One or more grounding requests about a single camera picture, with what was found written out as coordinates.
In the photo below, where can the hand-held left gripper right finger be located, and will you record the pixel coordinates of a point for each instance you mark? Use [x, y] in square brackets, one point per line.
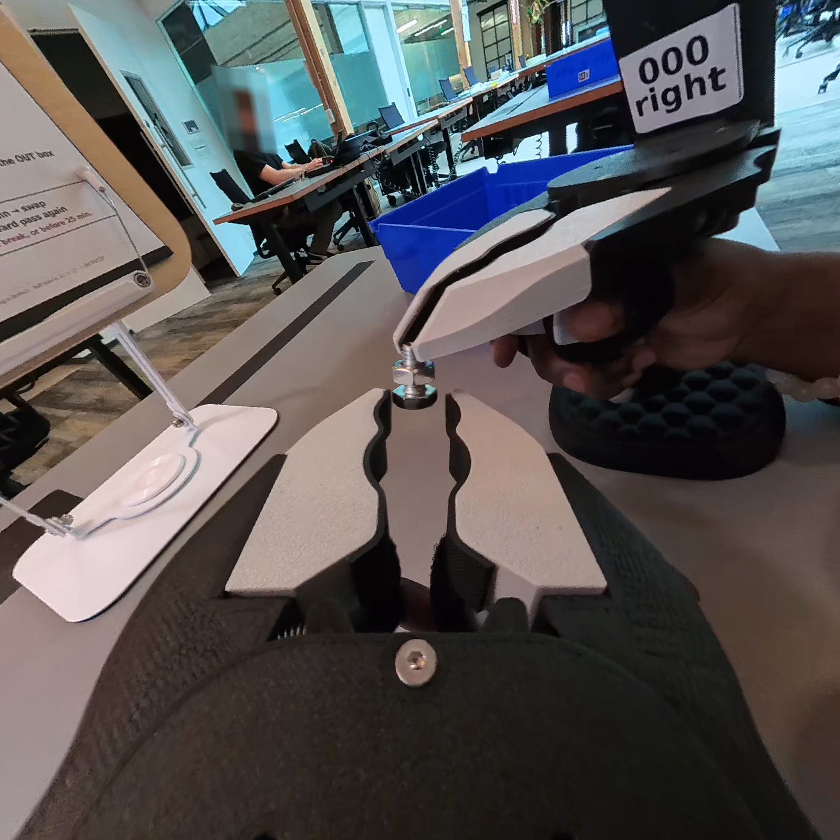
[525, 519]

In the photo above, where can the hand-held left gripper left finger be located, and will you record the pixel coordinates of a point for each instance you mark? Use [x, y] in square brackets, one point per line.
[315, 519]

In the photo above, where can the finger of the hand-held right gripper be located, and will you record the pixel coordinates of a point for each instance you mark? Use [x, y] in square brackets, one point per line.
[492, 239]
[512, 295]

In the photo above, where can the blue plastic bin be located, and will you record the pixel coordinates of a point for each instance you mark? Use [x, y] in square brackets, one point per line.
[584, 68]
[446, 223]

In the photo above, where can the steel hex bolt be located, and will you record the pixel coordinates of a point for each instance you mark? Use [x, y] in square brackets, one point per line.
[410, 355]

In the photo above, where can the steel hex nut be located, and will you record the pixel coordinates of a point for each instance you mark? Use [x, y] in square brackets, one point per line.
[415, 382]

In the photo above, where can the person's right forearm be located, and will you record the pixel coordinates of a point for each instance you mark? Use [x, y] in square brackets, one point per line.
[817, 315]

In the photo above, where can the person's right hand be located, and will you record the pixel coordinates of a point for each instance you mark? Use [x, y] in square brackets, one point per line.
[735, 315]

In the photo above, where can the brown office desk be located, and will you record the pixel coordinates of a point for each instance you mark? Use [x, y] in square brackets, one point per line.
[538, 112]

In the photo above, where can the sign board on white stand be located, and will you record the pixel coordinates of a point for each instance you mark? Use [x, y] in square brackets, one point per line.
[145, 505]

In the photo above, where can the long office desk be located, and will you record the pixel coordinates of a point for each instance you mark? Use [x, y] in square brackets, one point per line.
[315, 184]

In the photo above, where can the black wrist rest pad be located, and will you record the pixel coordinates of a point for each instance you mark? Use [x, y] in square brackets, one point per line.
[683, 420]

